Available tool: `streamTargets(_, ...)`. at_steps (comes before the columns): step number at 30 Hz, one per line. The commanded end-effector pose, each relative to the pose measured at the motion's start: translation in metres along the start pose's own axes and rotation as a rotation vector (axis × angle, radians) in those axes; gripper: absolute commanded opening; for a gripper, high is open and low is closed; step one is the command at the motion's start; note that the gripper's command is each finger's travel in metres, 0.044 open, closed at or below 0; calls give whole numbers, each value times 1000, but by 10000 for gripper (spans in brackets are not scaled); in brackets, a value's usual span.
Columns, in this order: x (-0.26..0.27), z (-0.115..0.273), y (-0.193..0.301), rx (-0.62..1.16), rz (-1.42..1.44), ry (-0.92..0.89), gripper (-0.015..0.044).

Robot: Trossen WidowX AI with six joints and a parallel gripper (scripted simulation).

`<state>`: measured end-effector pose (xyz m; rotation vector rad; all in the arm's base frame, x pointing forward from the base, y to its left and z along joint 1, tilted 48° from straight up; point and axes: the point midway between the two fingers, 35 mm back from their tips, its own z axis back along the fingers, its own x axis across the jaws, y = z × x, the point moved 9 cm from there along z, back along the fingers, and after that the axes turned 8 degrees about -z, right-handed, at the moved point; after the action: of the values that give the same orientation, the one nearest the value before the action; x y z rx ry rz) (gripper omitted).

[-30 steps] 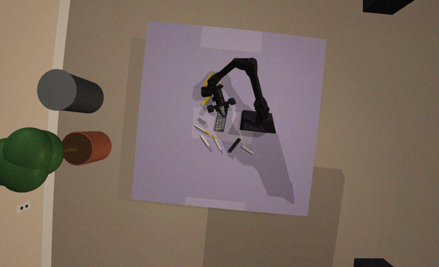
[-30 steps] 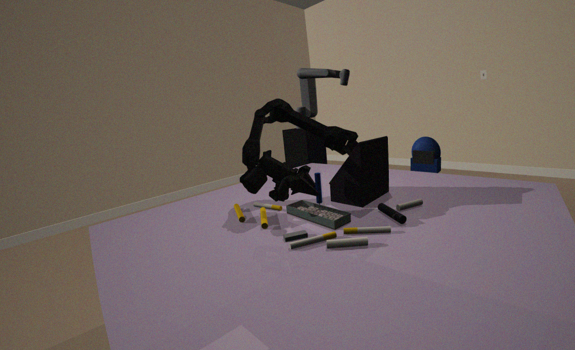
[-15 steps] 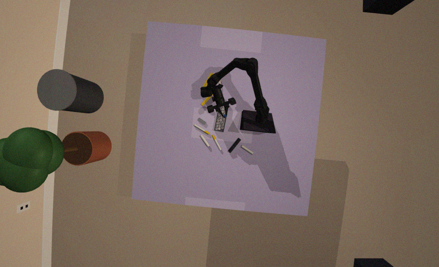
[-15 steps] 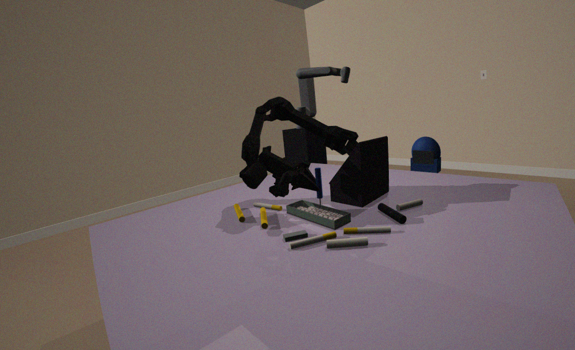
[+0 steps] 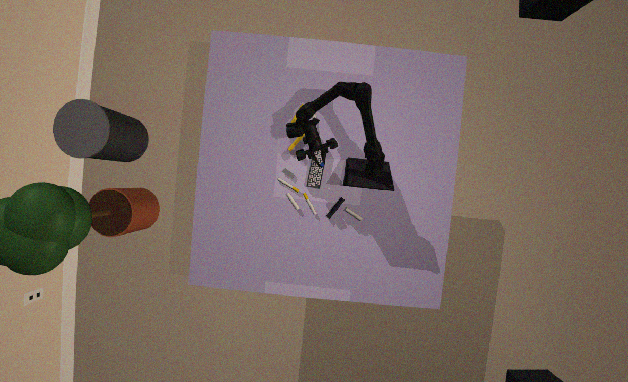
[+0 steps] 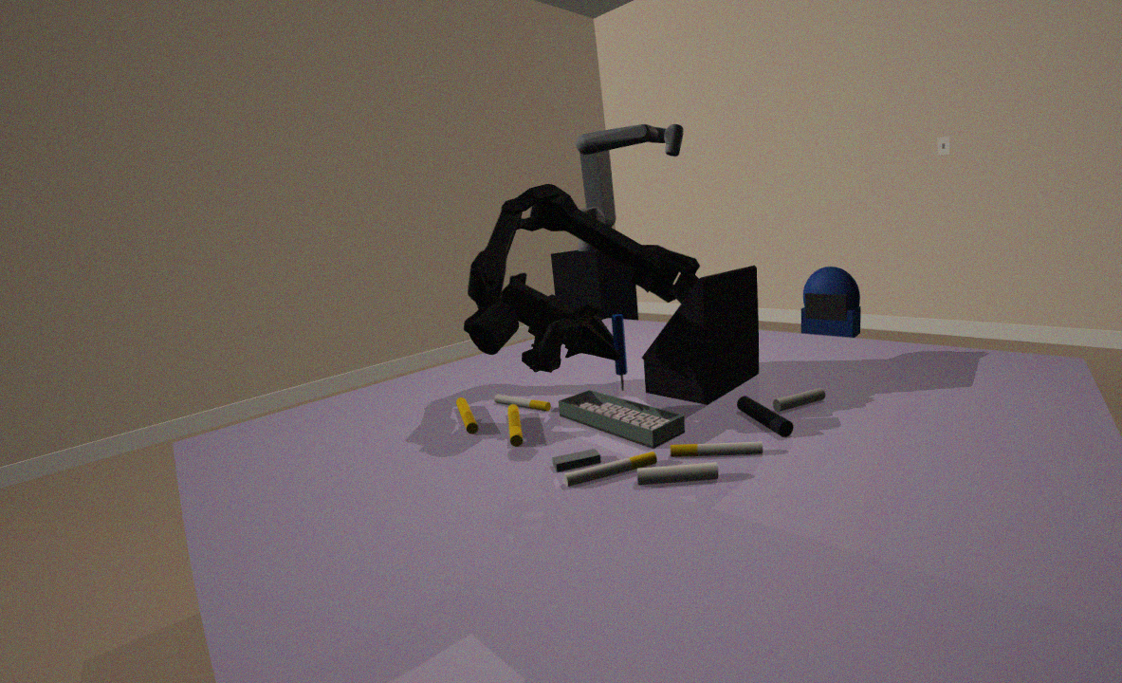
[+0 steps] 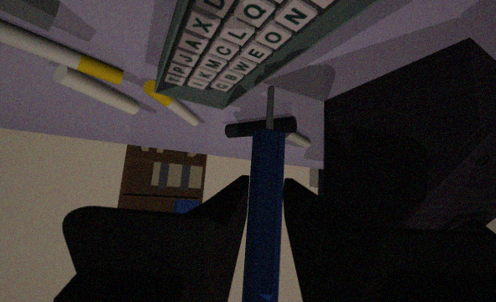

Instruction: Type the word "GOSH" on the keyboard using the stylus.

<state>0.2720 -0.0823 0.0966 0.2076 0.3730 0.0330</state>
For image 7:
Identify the blue stylus with grey tip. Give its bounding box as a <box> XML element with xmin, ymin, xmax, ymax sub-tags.
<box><xmin>242</xmin><ymin>86</ymin><xmax>285</xmax><ymax>302</ymax></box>

